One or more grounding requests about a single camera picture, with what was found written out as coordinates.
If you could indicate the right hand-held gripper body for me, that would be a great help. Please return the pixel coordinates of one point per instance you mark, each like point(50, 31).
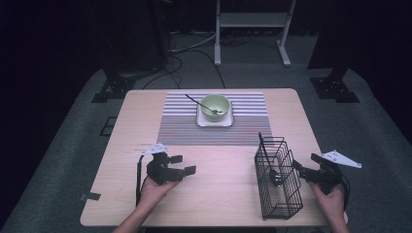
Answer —
point(327, 178)

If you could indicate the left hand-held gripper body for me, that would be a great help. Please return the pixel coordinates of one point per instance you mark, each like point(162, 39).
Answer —
point(160, 171)

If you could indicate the dark metal spoon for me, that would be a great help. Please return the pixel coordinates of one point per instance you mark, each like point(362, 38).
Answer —
point(217, 111)
point(276, 177)

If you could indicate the light green bowl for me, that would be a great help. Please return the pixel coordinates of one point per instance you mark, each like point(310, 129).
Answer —
point(222, 103)

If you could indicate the person's left hand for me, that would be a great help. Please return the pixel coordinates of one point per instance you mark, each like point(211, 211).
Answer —
point(154, 194)

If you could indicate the person's right hand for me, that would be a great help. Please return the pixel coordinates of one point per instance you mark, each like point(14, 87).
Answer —
point(332, 204)

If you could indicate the striped placemat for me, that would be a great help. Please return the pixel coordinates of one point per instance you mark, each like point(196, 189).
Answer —
point(181, 129)

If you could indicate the white square plate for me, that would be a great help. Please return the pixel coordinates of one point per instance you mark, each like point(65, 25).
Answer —
point(207, 123)

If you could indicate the black stand base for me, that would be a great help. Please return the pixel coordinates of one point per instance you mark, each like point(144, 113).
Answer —
point(113, 89)
point(335, 89)

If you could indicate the dark tape strip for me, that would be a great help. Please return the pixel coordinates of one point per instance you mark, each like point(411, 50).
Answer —
point(90, 196)

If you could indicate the white metal stand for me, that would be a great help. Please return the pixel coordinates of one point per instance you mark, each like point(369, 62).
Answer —
point(252, 19)

